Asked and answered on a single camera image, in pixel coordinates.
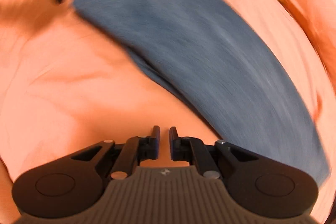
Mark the orange bed sheet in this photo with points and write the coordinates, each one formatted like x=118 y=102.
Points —
x=65 y=86

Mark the blue denim jeans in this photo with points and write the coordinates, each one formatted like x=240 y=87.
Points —
x=204 y=53

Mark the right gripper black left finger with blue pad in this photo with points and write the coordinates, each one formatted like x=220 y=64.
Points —
x=75 y=182

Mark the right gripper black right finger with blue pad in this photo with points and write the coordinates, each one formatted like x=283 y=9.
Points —
x=257 y=183

